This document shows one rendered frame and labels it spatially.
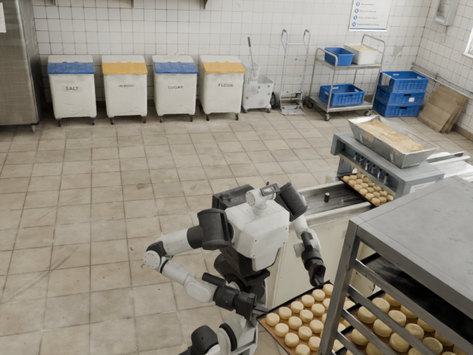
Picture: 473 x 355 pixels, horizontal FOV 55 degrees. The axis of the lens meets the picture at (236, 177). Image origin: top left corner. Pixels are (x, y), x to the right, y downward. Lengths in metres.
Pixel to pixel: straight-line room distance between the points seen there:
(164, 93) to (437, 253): 5.21
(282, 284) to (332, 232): 0.47
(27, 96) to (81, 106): 0.67
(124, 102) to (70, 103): 0.66
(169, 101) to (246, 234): 4.45
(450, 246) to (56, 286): 3.00
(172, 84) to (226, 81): 0.73
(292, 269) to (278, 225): 1.14
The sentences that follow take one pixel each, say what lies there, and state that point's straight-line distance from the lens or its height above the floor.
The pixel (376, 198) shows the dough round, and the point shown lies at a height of 0.92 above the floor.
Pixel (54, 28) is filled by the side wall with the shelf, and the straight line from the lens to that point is 6.50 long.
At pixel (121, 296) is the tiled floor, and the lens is 3.53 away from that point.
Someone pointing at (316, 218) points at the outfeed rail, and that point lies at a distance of 2.85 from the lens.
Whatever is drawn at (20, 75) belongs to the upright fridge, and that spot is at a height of 0.77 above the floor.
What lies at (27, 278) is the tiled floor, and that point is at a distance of 3.82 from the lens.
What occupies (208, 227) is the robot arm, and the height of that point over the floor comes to 1.41.
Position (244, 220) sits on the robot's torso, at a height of 1.41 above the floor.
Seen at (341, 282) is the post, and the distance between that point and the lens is 1.28.
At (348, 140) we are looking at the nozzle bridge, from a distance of 3.24.
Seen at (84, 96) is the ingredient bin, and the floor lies 0.40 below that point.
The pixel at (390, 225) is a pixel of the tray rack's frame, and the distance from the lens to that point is 1.20.
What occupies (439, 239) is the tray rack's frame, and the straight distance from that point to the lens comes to 1.20.
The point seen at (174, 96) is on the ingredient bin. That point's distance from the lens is 6.10.
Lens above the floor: 2.45
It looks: 30 degrees down
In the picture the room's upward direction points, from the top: 5 degrees clockwise
